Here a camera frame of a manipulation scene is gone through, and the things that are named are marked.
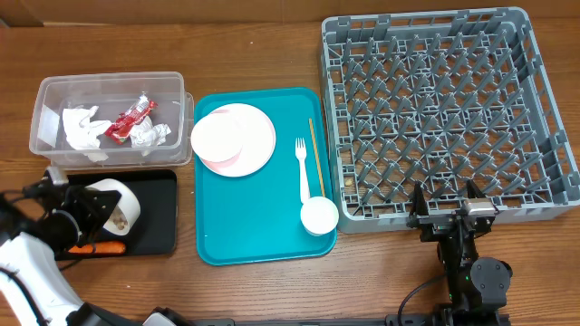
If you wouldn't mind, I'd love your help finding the wooden chopstick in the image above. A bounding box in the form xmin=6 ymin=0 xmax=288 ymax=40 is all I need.
xmin=309 ymin=118 xmax=326 ymax=197

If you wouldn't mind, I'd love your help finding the teal plastic tray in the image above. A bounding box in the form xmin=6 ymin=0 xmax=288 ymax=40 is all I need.
xmin=194 ymin=87 xmax=337 ymax=266

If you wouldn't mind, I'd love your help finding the black tray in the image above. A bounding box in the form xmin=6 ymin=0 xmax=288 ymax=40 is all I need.
xmin=55 ymin=169 xmax=178 ymax=261

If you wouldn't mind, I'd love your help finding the white cup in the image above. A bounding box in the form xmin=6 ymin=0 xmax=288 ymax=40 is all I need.
xmin=300 ymin=197 xmax=339 ymax=236

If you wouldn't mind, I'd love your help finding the white bowl with peanuts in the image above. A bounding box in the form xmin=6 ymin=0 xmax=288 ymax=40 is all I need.
xmin=87 ymin=178 xmax=140 ymax=236

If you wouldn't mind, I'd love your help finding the grey dishwasher rack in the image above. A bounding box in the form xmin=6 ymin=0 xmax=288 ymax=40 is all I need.
xmin=321 ymin=7 xmax=579 ymax=234

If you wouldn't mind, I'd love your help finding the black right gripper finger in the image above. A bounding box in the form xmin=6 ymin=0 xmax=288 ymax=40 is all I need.
xmin=466 ymin=179 xmax=486 ymax=198
xmin=410 ymin=182 xmax=429 ymax=216

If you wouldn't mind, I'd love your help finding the clear plastic bin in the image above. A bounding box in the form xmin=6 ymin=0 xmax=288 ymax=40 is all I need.
xmin=29 ymin=72 xmax=194 ymax=169

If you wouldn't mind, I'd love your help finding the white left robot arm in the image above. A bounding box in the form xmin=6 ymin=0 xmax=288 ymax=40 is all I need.
xmin=1 ymin=179 xmax=140 ymax=325

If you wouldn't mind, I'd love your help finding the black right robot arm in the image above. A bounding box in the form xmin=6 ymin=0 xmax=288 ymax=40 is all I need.
xmin=396 ymin=180 xmax=513 ymax=326

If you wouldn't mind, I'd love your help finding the red snack wrapper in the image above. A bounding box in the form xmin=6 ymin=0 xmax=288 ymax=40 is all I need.
xmin=104 ymin=94 xmax=158 ymax=145

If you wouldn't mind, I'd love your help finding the orange carrot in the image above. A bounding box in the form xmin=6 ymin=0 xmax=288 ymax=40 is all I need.
xmin=68 ymin=241 xmax=126 ymax=255

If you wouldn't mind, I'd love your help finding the small pink plate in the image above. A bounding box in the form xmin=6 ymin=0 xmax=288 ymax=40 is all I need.
xmin=190 ymin=113 xmax=242 ymax=163

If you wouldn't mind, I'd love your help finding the large pink plate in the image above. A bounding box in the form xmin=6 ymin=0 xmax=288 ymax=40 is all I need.
xmin=195 ymin=103 xmax=276 ymax=177

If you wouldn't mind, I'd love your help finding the white plastic fork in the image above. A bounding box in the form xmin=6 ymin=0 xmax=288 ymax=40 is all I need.
xmin=295 ymin=138 xmax=310 ymax=204

